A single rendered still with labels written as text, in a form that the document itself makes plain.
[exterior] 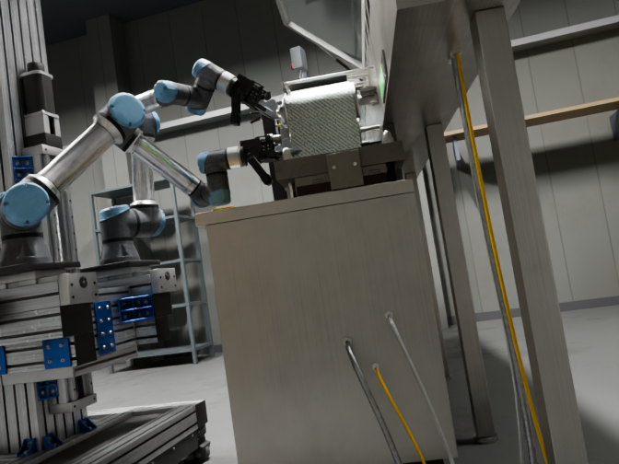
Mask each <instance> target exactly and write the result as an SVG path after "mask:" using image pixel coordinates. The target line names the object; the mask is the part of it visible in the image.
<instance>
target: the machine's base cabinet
mask: <svg viewBox="0 0 619 464"><path fill-rule="evenodd" d="M206 234H207V240H208V248H209V254H210V261H211V268H212V274H213V282H214V288H215V296H216V308H217V315H218V322H219V329H220V336H221V343H222V350H223V356H224V364H225V370H226V378H227V384H228V397H229V404H230V411H231V418H232V425H233V432H234V438H235V446H236V452H237V460H238V464H395V461H394V459H393V456H392V454H391V451H390V448H389V446H388V443H387V441H386V438H385V436H384V434H383V432H382V430H381V428H380V424H379V422H378V420H377V417H376V415H375V413H374V412H373V410H372V408H371V405H370V403H369V401H368V398H367V396H366V394H365V391H364V390H363V388H362V386H361V384H360V382H359V380H358V377H357V375H356V372H355V369H354V368H353V366H352V364H351V361H350V359H349V356H348V353H347V351H346V349H345V346H343V343H342V340H343V338H344V337H346V336H347V337H350V338H351V339H352V344H351V346H352V349H353V352H354V355H355V357H356V360H357V362H358V364H359V367H360V369H361V371H362V373H363V376H364V378H365V380H366V381H367V383H368V386H369V388H370V391H371V393H372V395H373V397H374V399H375V401H376V402H377V404H378V407H379V409H380V412H381V414H382V417H383V419H384V421H385V423H386V424H387V427H388V429H389V431H390V434H391V437H392V440H393V442H394V445H395V446H396V449H397V451H398V454H399V456H400V459H401V461H402V464H423V463H422V461H421V459H420V457H419V456H418V454H417V451H416V449H415V446H414V444H413V442H412V440H411V438H410V436H409V435H408V434H407V432H406V430H405V428H404V426H403V423H402V421H401V420H400V418H399V416H398V414H397V412H396V411H395V410H394V408H393V406H392V404H391V402H390V400H389V398H388V396H387V394H386V392H385V390H384V388H383V387H382V385H381V383H380V380H379V378H378V376H377V373H376V371H375V370H373V368H372V364H373V363H378V364H379V365H380V368H379V372H380V375H381V378H382V380H383V382H384V384H385V386H386V388H387V390H388V391H389V392H390V394H391V397H392V399H393V401H394V403H395V404H396V406H397V408H398V410H399V412H400V413H401V415H402V417H403V419H404V420H405V422H406V424H407V426H408V428H409V430H410V432H411V434H412V435H413V437H414V439H415V442H416V443H417V445H418V447H419V449H420V452H421V454H422V456H423V458H424V460H425V462H426V464H444V461H443V459H444V458H448V455H447V452H446V450H445V447H444V445H443V443H442V440H441V438H440V435H439V433H438V429H437V427H436V425H435V422H434V420H433V417H432V415H431V413H430V410H429V409H428V407H427V404H426V401H425V398H424V396H423V394H422V392H421V389H420V388H419V386H418V384H417V382H416V379H415V376H414V374H413V372H412V370H411V367H410V366H409V364H408V362H407V360H406V358H405V355H404V353H403V350H402V348H401V346H400V344H399V342H398V340H397V338H396V336H395V333H394V331H393V329H392V327H391V324H390V322H389V319H387V318H386V317H385V312H386V311H388V310H389V311H391V312H392V314H393V316H392V319H393V322H394V324H395V326H396V329H397V331H398V332H399V334H400V336H401V339H402V341H403V344H404V346H405V348H406V351H407V353H408V354H409V356H410V358H411V360H412V362H413V365H414V367H415V370H416V372H417V374H418V375H419V378H420V380H421V382H422V384H423V386H424V389H425V391H426V394H427V396H428V398H429V400H430V403H431V405H432V407H433V409H434V412H435V414H436V416H437V418H438V422H439V424H440V427H441V429H442V432H443V434H444V436H445V438H446V441H447V443H448V446H449V449H450V453H451V455H452V457H453V458H457V457H458V456H459V455H458V449H457V444H456V438H455V433H454V427H453V421H452V416H451V410H450V400H449V394H448V389H447V383H446V378H445V372H444V366H443V361H442V355H441V350H440V344H439V338H438V327H437V322H436V316H435V310H434V305H433V299H432V294H431V288H430V282H429V277H428V271H427V266H426V255H425V250H424V244H423V239H422V233H421V227H420V222H419V216H418V211H417V205H416V199H415V193H414V192H408V193H403V194H397V195H391V196H385V197H379V198H374V199H368V200H362V201H356V202H351V203H340V204H334V205H328V206H323V207H317V208H310V209H305V210H299V211H294V212H288V213H282V214H276V215H266V216H259V217H253V218H248V219H242V220H237V221H230V222H225V223H219V224H213V225H207V226H206Z"/></svg>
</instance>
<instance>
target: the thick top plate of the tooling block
mask: <svg viewBox="0 0 619 464"><path fill-rule="evenodd" d="M357 149H358V150H359V155H360V161H361V167H366V166H373V165H378V164H384V163H386V169H387V171H388V166H394V167H395V169H399V168H402V167H403V163H404V160H405V155H404V150H403V140H400V141H394V142H389V143H383V144H378V145H368V146H362V147H357V148H351V149H346V150H340V151H334V152H329V153H324V154H318V155H313V156H307V157H297V158H291V159H286V160H280V161H275V162H274V170H275V176H276V180H277V181H278V182H279V183H280V184H281V185H282V186H283V187H284V188H287V187H288V183H289V182H295V178H300V177H306V176H311V175H317V174H322V173H328V172H329V169H328V164H327V157H326V155H330V154H334V153H340V152H345V151H351V150H357Z"/></svg>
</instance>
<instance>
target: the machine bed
mask: <svg viewBox="0 0 619 464"><path fill-rule="evenodd" d="M408 192H415V189H414V184H413V179H408V180H397V181H392V182H386V183H381V184H375V185H369V186H363V187H357V188H352V189H346V190H340V191H330V192H324V193H318V194H312V195H307V196H301V197H296V198H290V199H284V200H278V201H272V202H267V203H257V204H251V205H245V206H239V207H233V208H228V209H222V210H216V211H211V212H205V213H199V214H195V215H194V217H195V224H196V226H198V227H201V228H205V229H206V226H207V225H213V224H219V223H225V222H230V221H237V220H242V219H248V218H253V217H259V216H266V215H276V214H282V213H288V212H294V211H299V210H305V209H310V208H317V207H323V206H328V205H334V204H340V203H351V202H356V201H362V200H368V199H374V198H379V197H385V196H391V195H397V194H403V193H408Z"/></svg>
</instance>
